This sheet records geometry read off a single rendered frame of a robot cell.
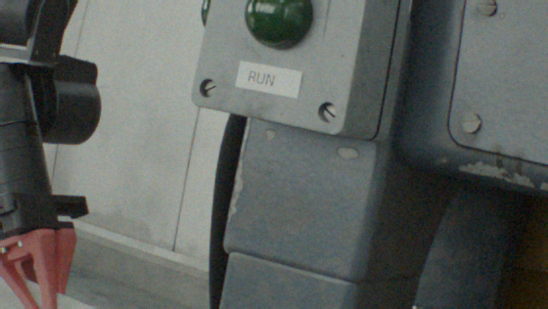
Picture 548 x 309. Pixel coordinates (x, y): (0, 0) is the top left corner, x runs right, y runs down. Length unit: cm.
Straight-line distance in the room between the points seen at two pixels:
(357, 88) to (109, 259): 661
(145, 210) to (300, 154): 643
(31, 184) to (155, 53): 617
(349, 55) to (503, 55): 7
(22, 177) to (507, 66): 44
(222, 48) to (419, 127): 9
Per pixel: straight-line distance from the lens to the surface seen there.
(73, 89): 94
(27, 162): 87
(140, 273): 697
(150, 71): 703
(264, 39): 51
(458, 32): 54
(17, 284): 88
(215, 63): 54
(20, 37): 88
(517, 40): 53
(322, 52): 51
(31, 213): 84
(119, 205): 710
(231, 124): 60
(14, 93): 88
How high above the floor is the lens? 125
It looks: 3 degrees down
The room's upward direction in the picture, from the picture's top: 11 degrees clockwise
